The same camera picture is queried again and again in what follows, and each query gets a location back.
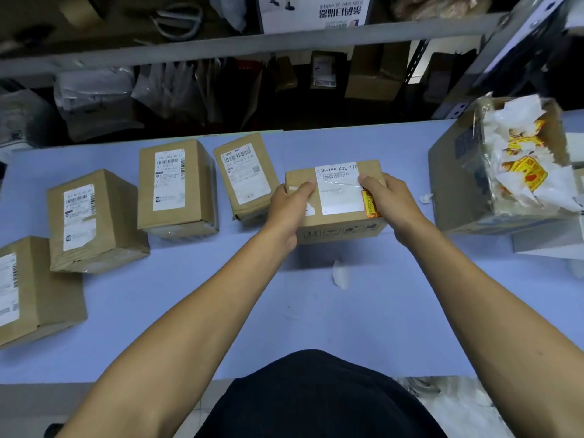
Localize white flat carton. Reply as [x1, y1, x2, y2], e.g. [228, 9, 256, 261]
[511, 218, 584, 261]

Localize person's right hand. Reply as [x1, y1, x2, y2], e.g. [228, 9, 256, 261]
[358, 172, 430, 247]

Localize large open cardboard carton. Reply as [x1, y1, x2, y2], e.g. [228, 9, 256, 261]
[427, 94, 584, 236]

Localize person's left forearm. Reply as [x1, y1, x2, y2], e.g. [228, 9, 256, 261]
[57, 223, 299, 438]

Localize grey plastic mailer bag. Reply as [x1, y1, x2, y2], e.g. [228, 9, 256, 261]
[53, 67, 145, 143]

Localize person's right forearm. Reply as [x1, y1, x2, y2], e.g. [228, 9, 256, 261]
[393, 213, 584, 438]

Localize white printed product box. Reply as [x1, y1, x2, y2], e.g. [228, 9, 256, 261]
[255, 0, 373, 35]

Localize small box with white label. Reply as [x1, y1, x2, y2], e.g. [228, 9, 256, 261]
[310, 50, 339, 91]

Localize white-handled scissors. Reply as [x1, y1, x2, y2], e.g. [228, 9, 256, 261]
[150, 2, 204, 42]

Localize pile of sticker backing scraps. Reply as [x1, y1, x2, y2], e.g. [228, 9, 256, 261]
[481, 95, 584, 213]

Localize brown packing tape roll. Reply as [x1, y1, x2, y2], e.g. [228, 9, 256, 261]
[57, 0, 109, 31]

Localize plain brown cardboard box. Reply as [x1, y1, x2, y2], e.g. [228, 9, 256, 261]
[344, 42, 410, 103]

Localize small labelled cardboard box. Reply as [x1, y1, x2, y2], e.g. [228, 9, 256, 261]
[47, 168, 151, 274]
[0, 235, 88, 350]
[137, 138, 220, 242]
[213, 132, 281, 227]

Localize bundle of clear plastic bags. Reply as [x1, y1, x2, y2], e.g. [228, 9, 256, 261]
[131, 59, 229, 126]

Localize person's left hand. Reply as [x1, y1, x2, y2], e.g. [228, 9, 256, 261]
[264, 181, 317, 252]

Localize grey metal shelf rack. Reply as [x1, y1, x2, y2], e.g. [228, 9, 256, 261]
[0, 0, 584, 120]

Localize cardboard box with orange sticker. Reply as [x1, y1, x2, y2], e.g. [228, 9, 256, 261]
[285, 160, 389, 246]

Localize person's black clothing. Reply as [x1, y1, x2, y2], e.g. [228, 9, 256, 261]
[195, 349, 448, 438]

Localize white plastic bags heap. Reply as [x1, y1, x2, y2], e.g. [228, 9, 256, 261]
[395, 376, 514, 438]

